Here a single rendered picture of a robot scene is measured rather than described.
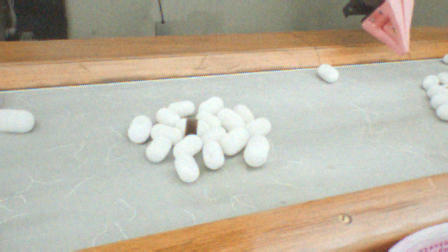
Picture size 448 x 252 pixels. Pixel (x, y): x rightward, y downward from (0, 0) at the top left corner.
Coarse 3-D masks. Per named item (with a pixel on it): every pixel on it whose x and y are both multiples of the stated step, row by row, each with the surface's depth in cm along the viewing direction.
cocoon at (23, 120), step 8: (0, 112) 40; (8, 112) 40; (16, 112) 40; (24, 112) 40; (0, 120) 40; (8, 120) 40; (16, 120) 40; (24, 120) 40; (32, 120) 41; (0, 128) 40; (8, 128) 40; (16, 128) 40; (24, 128) 40
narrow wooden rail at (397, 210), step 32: (352, 192) 33; (384, 192) 33; (416, 192) 33; (224, 224) 28; (256, 224) 29; (288, 224) 29; (320, 224) 29; (352, 224) 29; (384, 224) 30; (416, 224) 30
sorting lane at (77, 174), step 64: (384, 64) 69; (64, 128) 43; (128, 128) 44; (320, 128) 47; (384, 128) 48; (0, 192) 33; (64, 192) 34; (128, 192) 34; (192, 192) 35; (256, 192) 36; (320, 192) 37
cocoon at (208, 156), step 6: (204, 144) 39; (210, 144) 39; (216, 144) 39; (204, 150) 38; (210, 150) 38; (216, 150) 38; (204, 156) 38; (210, 156) 37; (216, 156) 37; (222, 156) 38; (204, 162) 38; (210, 162) 37; (216, 162) 37; (222, 162) 38; (210, 168) 38; (216, 168) 38
